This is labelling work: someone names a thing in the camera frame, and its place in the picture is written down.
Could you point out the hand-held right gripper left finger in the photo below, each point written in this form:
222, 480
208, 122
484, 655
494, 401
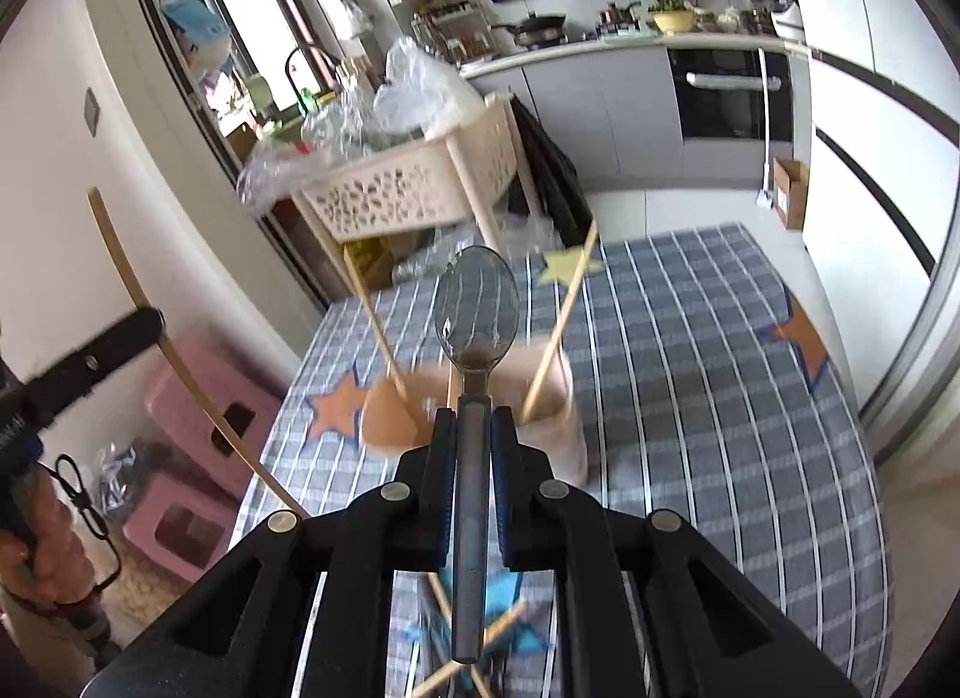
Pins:
444, 488

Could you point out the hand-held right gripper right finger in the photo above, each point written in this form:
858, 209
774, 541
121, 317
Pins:
501, 488

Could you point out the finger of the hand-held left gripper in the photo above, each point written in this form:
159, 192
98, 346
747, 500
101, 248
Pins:
97, 360

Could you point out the beige utensil cup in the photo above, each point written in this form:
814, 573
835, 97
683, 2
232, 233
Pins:
559, 435

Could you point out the grey spoon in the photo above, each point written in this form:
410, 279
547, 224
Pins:
476, 308

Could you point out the person's left hand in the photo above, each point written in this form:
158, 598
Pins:
64, 540

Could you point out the large pink plastic stool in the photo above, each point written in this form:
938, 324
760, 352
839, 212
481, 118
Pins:
195, 398

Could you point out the plastic bag on floor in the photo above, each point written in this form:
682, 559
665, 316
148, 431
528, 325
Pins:
120, 477

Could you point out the small pink plastic stool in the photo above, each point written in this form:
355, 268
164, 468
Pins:
161, 518

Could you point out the grey checked tablecloth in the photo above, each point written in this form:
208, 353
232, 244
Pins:
712, 405

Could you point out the crumpled clear plastic bag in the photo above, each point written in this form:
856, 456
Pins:
285, 173

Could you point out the beige perforated basket cart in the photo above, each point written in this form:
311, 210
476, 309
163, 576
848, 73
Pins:
390, 199

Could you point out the black hanging bag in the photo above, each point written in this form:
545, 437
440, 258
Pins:
555, 173

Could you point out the blue and white bag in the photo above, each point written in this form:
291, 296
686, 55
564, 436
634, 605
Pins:
195, 30

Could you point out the black kitchen faucet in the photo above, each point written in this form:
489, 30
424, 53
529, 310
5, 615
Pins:
292, 64

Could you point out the large clear plastic bag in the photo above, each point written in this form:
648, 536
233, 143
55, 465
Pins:
420, 83

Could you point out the cardboard box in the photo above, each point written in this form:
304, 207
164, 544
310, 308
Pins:
787, 195

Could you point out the black built-in oven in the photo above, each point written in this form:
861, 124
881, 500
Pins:
720, 105

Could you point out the white pole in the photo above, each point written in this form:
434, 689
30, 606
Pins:
766, 128

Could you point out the spice rack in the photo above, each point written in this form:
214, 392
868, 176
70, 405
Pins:
457, 34

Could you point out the black frying pan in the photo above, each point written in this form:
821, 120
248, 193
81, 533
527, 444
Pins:
540, 26

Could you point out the steel cooking pot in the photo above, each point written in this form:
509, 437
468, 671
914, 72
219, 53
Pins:
619, 19

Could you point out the white rice cooker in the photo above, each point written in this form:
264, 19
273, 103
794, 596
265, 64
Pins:
787, 19

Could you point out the grey wall switch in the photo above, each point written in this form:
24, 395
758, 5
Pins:
91, 113

